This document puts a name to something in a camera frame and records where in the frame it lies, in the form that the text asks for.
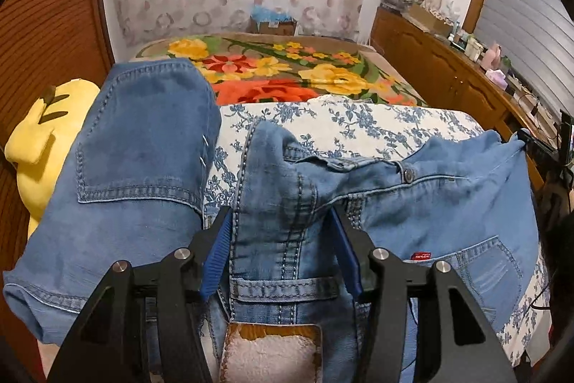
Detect wooden sideboard cabinet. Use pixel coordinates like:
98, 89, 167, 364
371, 8, 561, 150

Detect folded blue denim pants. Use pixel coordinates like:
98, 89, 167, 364
2, 60, 222, 343

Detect flat cardboard box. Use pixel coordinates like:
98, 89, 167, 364
406, 4, 451, 36

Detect blue floral white bedsheet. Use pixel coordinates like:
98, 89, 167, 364
202, 93, 552, 366

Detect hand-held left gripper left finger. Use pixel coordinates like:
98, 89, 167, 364
47, 207, 234, 383

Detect wooden slatted door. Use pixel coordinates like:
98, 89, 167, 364
0, 0, 113, 366

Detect light blue denim pants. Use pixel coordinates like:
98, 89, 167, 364
143, 120, 541, 383

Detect small cardboard box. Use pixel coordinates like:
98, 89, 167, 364
250, 19, 299, 36

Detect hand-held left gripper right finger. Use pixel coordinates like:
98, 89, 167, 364
331, 207, 518, 383

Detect yellow plush toy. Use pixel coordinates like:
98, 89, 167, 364
4, 79, 102, 238

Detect colourful flower blanket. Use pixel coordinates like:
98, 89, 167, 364
130, 34, 427, 106

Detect white jar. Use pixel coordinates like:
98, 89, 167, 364
464, 35, 483, 61

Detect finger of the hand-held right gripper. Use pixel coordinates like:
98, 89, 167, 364
517, 129, 561, 163

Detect pink bottle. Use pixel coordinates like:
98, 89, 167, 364
482, 43, 503, 70

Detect lilac tissue box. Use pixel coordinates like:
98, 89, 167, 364
486, 69, 509, 90

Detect blue plastic bag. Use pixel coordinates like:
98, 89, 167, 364
251, 4, 292, 25

